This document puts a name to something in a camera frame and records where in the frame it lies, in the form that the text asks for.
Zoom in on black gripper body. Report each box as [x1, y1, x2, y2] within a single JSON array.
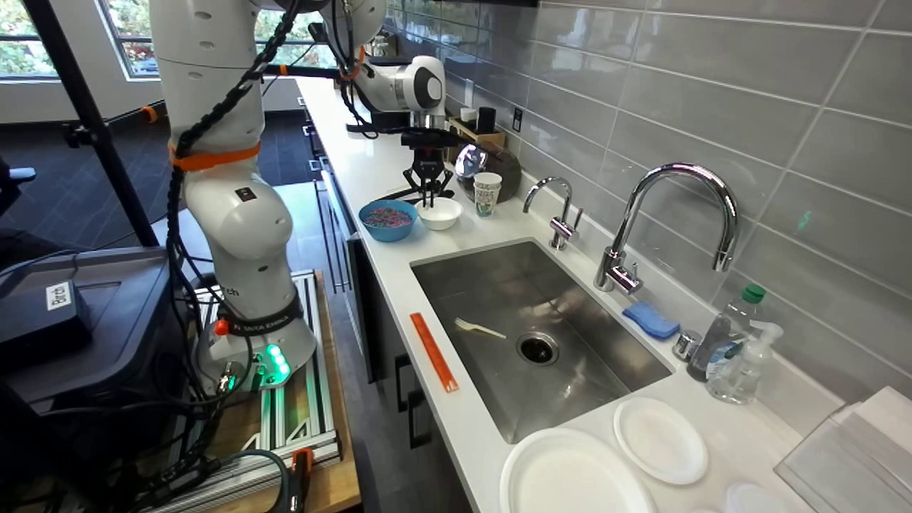
[[401, 140, 460, 187]]

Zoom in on colourful gravel beads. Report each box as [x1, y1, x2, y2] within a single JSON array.
[[364, 204, 413, 231]]

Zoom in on white bowl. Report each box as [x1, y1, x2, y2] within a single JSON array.
[[417, 195, 464, 234]]

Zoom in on blue plastic bowl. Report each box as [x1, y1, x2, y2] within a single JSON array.
[[356, 195, 423, 244]]

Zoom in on patterned paper cup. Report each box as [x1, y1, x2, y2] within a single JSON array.
[[470, 167, 504, 219]]

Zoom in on small chrome faucet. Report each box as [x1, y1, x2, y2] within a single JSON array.
[[521, 174, 584, 252]]

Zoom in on cream plastic fork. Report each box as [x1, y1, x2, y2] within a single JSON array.
[[454, 316, 510, 342]]

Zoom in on orange strip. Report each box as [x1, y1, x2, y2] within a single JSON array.
[[407, 311, 463, 396]]

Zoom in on stainless steel sink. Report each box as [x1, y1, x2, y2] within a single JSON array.
[[407, 237, 676, 447]]

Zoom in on tall chrome faucet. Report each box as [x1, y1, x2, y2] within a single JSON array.
[[594, 158, 743, 296]]

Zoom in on blue sponge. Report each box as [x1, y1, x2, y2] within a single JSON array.
[[622, 299, 685, 342]]

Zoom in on large white plate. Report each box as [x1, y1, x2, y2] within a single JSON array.
[[500, 423, 655, 513]]

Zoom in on soap bottle with green cap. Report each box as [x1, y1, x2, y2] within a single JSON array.
[[688, 281, 770, 385]]

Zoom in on small white plate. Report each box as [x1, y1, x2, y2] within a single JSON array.
[[611, 393, 713, 490]]

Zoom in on black tripod pole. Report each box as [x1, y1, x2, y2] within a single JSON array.
[[22, 0, 160, 249]]

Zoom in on clear pump bottle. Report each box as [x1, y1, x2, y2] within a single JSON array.
[[708, 318, 786, 406]]

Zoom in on black equipment box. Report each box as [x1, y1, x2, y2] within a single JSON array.
[[0, 244, 188, 406]]

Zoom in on orange cable strap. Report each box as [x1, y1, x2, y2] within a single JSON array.
[[169, 140, 266, 175]]

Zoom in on black cable bundle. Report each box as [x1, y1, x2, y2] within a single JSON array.
[[160, 0, 307, 410]]

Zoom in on wooden cart with aluminium frame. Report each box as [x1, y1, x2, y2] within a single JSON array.
[[183, 268, 364, 513]]

